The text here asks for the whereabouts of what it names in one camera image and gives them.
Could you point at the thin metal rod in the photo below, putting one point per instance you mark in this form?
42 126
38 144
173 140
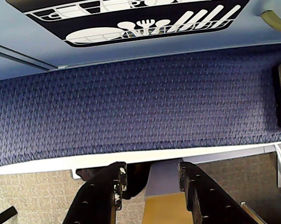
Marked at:
254 212

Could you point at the black dishwasher rack sticker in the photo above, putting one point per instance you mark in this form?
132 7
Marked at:
100 23

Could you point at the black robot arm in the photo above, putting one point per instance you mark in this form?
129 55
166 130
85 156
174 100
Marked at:
136 182

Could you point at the white table bracket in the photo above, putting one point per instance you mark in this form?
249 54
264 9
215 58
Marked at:
75 173

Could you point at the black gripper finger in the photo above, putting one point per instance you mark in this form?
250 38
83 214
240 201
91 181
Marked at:
212 203
96 200

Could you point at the light blue toy kitchen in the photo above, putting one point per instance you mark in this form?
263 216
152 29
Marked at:
159 52

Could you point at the blue woven mat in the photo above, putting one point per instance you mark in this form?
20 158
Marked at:
140 107

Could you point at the black bar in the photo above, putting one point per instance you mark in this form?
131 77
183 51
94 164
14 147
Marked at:
2 215

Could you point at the tan wooden panel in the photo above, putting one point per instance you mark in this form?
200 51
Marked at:
164 210

